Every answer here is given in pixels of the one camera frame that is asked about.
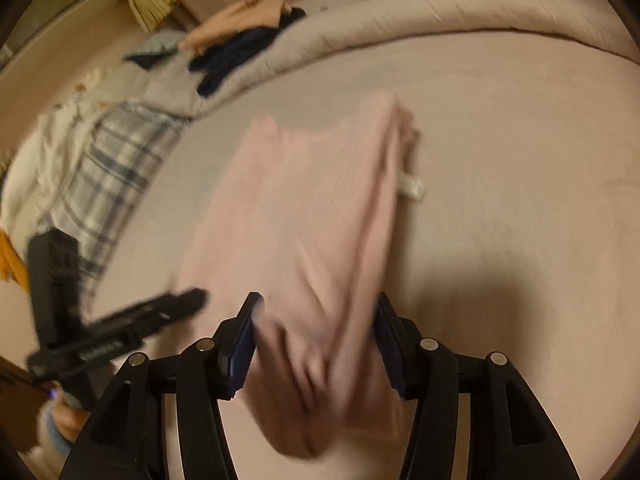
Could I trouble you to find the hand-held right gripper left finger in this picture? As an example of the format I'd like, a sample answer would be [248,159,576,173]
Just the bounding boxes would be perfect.
[60,291,265,480]

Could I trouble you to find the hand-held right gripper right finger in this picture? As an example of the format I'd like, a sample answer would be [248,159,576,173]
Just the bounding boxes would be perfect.
[372,291,581,480]

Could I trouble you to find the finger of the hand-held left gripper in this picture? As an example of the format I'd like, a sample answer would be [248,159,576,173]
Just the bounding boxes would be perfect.
[84,287,208,337]

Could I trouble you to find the pink striped long-sleeve shirt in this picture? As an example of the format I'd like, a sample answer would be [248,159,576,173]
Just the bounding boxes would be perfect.
[172,91,426,461]

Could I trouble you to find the person's left hand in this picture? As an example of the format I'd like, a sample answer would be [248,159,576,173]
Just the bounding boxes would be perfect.
[52,401,92,443]

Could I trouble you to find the orange cloth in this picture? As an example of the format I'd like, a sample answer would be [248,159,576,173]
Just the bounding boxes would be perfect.
[0,227,31,293]

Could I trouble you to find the plaid grey blanket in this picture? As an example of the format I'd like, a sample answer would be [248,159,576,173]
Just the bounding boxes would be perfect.
[37,100,193,306]

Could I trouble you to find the white crumpled cloth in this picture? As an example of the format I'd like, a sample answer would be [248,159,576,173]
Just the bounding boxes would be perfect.
[0,67,108,231]

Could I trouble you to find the bed with pinkish sheet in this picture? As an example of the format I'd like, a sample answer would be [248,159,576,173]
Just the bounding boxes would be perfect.
[92,30,640,480]

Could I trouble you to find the navy folded garment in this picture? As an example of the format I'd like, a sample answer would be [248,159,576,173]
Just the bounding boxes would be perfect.
[189,7,307,97]

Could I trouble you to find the striped pillow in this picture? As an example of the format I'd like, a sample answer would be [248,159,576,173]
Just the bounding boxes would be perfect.
[125,30,188,68]

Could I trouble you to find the peach folded garment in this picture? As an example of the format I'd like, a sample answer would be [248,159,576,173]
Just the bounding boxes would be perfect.
[177,0,293,56]

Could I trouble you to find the yellow straw bundle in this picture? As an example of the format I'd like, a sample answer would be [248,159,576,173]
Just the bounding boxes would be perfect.
[124,0,180,33]

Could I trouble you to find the grey quilt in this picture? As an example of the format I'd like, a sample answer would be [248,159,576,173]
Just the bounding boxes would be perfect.
[125,0,626,121]

